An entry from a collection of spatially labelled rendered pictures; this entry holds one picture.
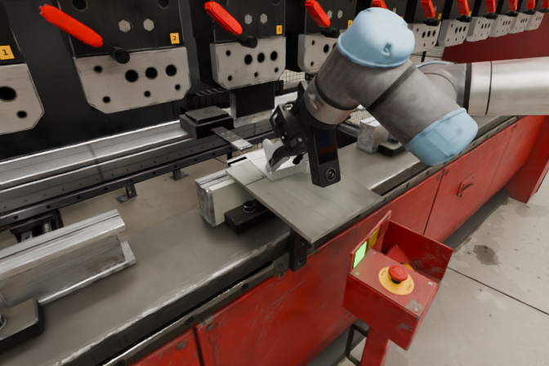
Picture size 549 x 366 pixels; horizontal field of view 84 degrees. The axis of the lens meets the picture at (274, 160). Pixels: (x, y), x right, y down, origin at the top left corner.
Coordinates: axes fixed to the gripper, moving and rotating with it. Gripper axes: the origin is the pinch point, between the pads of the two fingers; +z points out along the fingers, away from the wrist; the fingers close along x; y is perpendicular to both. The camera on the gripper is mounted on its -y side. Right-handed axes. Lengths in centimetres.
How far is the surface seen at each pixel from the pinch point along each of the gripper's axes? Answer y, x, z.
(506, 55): 42, -209, 41
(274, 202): -6.9, 7.1, -4.5
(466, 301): -72, -101, 71
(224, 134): 17.3, 4.1, 15.1
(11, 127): 11.2, 39.4, -13.1
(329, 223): -14.1, 2.1, -10.5
